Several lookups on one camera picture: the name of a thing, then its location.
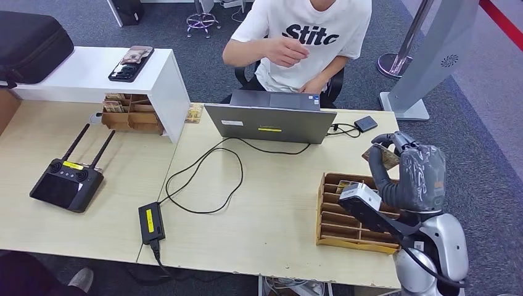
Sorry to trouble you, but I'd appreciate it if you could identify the black computer tower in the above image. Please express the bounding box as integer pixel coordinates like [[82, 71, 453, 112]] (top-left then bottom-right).
[[107, 0, 144, 28]]

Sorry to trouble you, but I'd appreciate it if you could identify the red barrier belt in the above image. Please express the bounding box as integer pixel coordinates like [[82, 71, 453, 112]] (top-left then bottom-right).
[[478, 0, 523, 53]]

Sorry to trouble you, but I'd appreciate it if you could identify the grey shoe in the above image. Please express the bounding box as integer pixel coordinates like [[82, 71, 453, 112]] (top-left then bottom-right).
[[67, 267, 95, 294]]

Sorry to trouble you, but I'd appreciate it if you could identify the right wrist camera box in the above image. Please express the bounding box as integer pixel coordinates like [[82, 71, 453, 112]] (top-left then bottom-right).
[[338, 183, 422, 242]]

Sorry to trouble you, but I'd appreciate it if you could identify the white shelf riser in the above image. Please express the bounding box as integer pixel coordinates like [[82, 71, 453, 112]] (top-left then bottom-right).
[[7, 46, 192, 144]]

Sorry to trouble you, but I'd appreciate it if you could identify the black carrying case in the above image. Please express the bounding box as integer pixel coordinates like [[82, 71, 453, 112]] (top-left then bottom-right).
[[0, 10, 75, 89]]

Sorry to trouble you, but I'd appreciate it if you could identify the chrome stanchion post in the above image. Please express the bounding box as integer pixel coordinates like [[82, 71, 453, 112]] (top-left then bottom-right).
[[376, 0, 434, 80]]

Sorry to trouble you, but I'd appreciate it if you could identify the person's left hand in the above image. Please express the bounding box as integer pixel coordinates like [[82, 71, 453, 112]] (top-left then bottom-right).
[[297, 75, 330, 96]]

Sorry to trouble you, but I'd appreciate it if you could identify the large cardboard card organizer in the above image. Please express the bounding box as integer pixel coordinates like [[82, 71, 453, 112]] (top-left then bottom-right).
[[315, 172, 402, 255]]

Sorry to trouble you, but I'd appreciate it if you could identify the black drive cable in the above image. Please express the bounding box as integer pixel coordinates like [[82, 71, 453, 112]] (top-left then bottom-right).
[[325, 122, 361, 139]]

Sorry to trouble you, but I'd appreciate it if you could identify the grey kiosk stand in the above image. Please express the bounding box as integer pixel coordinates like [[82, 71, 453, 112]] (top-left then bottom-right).
[[379, 0, 479, 121]]

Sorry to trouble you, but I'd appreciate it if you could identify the black laptop power cable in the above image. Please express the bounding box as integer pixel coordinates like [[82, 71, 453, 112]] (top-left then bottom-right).
[[158, 137, 312, 216]]

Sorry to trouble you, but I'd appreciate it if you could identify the black office chair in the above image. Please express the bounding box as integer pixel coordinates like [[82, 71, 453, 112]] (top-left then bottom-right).
[[234, 61, 346, 109]]

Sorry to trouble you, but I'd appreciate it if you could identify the white floor cable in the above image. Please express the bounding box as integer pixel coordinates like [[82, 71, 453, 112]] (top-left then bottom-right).
[[229, 4, 257, 28]]

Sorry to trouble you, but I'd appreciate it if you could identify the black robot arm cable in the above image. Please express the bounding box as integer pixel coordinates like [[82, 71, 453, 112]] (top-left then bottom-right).
[[398, 236, 467, 289]]

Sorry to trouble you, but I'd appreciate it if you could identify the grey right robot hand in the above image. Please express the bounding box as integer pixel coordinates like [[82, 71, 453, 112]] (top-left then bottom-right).
[[368, 130, 447, 213]]

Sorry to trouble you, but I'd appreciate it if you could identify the chrome stool base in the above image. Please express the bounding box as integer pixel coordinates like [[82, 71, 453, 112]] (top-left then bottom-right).
[[186, 0, 222, 39]]

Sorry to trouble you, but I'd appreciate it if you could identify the person's leg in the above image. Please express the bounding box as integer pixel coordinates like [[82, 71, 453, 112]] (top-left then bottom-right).
[[0, 251, 89, 296]]

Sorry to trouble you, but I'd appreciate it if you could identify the person's right hand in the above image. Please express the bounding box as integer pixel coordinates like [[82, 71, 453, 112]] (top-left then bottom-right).
[[263, 36, 310, 68]]

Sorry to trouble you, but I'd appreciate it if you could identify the black mains cable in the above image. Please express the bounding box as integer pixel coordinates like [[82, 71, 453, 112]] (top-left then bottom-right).
[[150, 239, 173, 279]]

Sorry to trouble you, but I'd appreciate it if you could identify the black external drive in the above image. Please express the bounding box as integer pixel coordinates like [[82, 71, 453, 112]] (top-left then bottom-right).
[[353, 115, 379, 134]]

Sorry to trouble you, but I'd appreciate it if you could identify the grey laptop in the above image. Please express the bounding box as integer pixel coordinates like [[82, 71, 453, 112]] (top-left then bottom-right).
[[204, 89, 338, 145]]

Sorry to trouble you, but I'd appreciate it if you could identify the person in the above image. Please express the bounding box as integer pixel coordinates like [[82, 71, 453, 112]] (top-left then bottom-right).
[[222, 0, 373, 96]]

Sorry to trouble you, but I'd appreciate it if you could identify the white power strip with cables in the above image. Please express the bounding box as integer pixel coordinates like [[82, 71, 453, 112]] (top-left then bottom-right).
[[261, 277, 327, 296]]

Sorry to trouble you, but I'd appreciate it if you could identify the black smartphone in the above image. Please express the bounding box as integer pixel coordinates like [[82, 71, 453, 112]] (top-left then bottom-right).
[[108, 46, 155, 83]]

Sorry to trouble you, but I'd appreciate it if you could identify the small cardboard card organizer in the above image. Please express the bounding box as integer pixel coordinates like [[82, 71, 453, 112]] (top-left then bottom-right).
[[101, 94, 165, 136]]

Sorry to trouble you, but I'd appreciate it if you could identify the black remote controller with antennas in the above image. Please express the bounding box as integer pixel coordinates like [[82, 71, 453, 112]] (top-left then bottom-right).
[[29, 123, 117, 214]]

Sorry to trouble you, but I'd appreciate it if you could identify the patterned card stack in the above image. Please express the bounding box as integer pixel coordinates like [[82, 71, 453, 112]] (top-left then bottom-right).
[[102, 94, 126, 114]]

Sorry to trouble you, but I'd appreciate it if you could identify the black power adapter yellow label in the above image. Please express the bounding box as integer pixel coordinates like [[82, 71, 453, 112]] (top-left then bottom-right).
[[138, 201, 167, 246]]

